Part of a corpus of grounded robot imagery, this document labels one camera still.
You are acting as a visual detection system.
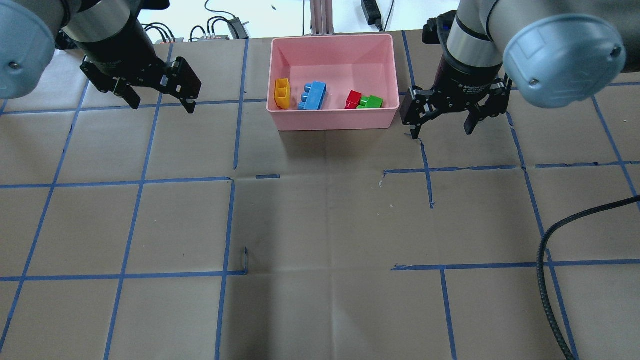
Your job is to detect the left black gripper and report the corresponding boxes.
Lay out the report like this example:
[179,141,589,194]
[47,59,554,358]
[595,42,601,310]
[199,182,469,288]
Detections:
[80,42,202,114]

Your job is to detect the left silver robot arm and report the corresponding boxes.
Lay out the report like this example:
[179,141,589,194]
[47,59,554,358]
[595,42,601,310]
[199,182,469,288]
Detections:
[0,0,202,114]

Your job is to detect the aluminium frame post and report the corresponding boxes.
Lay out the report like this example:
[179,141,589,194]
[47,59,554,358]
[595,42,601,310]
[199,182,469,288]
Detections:
[310,0,335,36]

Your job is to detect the yellow toy block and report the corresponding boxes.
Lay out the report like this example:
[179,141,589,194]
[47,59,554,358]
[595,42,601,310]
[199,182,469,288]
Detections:
[273,78,291,110]

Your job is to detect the blue toy block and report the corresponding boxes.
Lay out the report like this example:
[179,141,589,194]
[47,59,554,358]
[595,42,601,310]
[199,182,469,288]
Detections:
[297,80,327,111]

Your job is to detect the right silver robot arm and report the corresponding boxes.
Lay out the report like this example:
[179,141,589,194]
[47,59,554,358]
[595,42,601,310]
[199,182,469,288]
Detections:
[398,0,639,140]

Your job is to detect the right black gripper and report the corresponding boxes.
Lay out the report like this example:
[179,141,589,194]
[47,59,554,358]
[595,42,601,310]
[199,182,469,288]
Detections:
[398,57,514,140]

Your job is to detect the black power adapter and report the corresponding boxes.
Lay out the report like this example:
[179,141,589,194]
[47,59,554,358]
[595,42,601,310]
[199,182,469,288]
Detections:
[360,0,383,31]

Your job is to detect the green toy block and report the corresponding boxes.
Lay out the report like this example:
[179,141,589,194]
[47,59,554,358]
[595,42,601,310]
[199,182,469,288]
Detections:
[356,95,384,109]

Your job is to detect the red toy block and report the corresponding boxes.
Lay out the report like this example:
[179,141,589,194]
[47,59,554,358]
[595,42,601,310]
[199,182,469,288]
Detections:
[344,90,362,110]

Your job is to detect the pink plastic box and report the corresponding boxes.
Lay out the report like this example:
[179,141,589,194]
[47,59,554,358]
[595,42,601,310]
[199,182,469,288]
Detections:
[266,33,400,132]

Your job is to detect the black braided cable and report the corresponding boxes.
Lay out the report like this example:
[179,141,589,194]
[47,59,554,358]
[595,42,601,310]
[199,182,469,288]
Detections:
[536,196,640,360]

